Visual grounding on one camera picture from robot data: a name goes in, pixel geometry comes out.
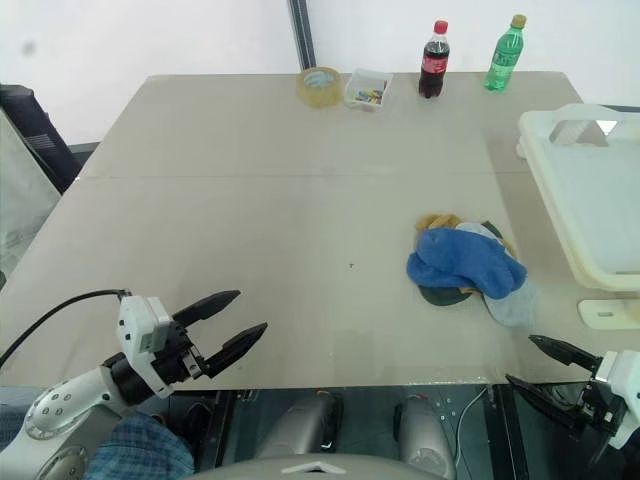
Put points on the grey robot torso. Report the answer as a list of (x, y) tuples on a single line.
[(270, 467)]

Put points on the cola bottle with red cap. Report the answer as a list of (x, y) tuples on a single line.
[(433, 62)]

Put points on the blue plaid cloth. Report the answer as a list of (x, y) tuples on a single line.
[(140, 450)]

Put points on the white plastic tray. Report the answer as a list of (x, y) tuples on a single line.
[(595, 200)]

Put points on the green plastic soda bottle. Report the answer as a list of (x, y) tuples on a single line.
[(504, 57)]

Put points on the silver rounded robot leg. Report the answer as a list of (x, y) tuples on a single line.
[(300, 425), (425, 435)]

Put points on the clear packing tape roll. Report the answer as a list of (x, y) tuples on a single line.
[(320, 86)]

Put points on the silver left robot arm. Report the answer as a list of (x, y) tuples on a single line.
[(60, 407)]

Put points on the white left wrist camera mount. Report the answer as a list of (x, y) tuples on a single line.
[(137, 320)]

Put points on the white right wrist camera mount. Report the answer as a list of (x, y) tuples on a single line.
[(622, 390)]

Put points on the black table frame bar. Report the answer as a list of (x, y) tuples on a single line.
[(512, 435), (220, 430)]

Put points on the blue fleece cloth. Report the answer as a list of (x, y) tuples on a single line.
[(460, 262)]

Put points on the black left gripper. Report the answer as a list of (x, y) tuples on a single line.
[(176, 357)]

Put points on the clear box of coloured clips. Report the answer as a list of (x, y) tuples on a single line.
[(367, 91)]

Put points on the dark vertical post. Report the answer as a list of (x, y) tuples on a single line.
[(302, 32)]

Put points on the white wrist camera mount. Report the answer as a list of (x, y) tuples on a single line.
[(137, 320), (622, 390)]

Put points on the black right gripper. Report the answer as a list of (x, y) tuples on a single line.
[(597, 407)]

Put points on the white plastic latch tab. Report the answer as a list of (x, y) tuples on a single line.
[(607, 312)]

